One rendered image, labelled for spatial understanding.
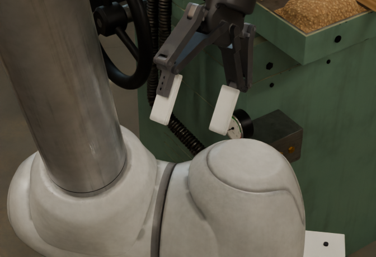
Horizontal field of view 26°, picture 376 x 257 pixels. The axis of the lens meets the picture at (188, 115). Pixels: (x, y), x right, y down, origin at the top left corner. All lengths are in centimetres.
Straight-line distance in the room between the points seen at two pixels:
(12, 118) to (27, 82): 192
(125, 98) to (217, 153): 175
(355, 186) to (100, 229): 115
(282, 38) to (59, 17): 76
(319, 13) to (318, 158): 54
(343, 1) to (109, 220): 65
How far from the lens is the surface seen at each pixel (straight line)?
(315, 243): 132
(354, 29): 148
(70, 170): 94
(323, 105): 179
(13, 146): 261
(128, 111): 270
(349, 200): 209
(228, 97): 120
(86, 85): 82
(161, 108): 109
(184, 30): 108
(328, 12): 143
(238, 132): 156
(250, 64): 120
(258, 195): 100
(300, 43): 141
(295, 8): 143
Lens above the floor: 163
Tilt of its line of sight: 38 degrees down
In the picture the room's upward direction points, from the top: straight up
